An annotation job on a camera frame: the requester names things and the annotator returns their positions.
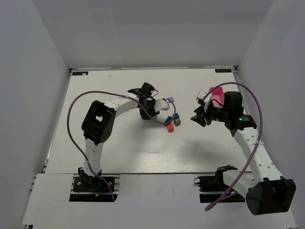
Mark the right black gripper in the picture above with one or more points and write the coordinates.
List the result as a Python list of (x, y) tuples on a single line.
[(203, 114)]

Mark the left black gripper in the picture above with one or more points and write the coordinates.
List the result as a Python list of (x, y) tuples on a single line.
[(147, 110)]

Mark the pink plastic box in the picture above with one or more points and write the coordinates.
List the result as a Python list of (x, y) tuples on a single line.
[(217, 97)]

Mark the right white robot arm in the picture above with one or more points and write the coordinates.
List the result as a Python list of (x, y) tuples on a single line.
[(268, 192)]

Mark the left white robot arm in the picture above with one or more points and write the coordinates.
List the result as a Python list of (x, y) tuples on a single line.
[(98, 124)]

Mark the long blue wood block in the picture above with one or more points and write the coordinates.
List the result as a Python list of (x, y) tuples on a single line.
[(168, 120)]

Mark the olive grey wood cube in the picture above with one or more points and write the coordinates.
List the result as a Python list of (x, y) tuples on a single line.
[(177, 122)]

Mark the red wood cube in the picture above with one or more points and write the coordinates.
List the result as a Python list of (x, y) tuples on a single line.
[(170, 128)]

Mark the right blue table label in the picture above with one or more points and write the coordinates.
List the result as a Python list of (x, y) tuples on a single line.
[(223, 70)]

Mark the blue table label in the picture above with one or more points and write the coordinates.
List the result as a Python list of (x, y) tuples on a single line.
[(223, 70), (79, 73)]

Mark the left blue table label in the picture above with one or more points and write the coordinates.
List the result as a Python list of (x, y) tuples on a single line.
[(79, 73)]

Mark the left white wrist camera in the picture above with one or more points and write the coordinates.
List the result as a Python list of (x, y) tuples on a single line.
[(161, 105)]

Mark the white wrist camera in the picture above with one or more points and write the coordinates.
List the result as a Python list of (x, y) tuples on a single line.
[(203, 97), (161, 105)]

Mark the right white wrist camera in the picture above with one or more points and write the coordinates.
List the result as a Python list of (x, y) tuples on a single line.
[(203, 97)]

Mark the aluminium table edge rail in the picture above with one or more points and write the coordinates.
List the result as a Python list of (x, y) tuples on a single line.
[(235, 74)]

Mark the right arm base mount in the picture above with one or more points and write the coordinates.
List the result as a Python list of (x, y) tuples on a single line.
[(209, 190)]

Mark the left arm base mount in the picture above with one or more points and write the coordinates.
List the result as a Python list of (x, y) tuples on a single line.
[(81, 191)]

